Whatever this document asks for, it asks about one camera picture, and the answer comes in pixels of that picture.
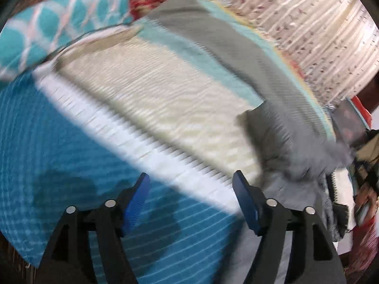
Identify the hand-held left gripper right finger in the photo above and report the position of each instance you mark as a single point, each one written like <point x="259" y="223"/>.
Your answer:
<point x="245" y="204"/>

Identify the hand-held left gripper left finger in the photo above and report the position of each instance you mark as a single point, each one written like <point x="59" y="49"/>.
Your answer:
<point x="137" y="201"/>

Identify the grey puffer jacket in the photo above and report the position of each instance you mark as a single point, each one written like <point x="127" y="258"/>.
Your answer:
<point x="284" y="148"/>

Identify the dark box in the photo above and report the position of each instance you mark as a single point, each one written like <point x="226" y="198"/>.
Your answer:
<point x="351" y="124"/>

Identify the white cloth with black trim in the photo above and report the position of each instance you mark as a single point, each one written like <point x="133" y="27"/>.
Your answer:
<point x="342" y="189"/>

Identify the red patterned cloth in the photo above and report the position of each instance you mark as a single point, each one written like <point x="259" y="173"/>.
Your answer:
<point x="362" y="248"/>

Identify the striped teal cream grey blanket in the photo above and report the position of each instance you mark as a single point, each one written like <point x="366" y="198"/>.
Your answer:
<point x="133" y="100"/>

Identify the cream floral curtain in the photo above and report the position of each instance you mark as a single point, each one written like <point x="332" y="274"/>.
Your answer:
<point x="311" y="26"/>

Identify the teal patterned pillow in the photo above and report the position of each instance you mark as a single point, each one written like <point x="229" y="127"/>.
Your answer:
<point x="59" y="26"/>

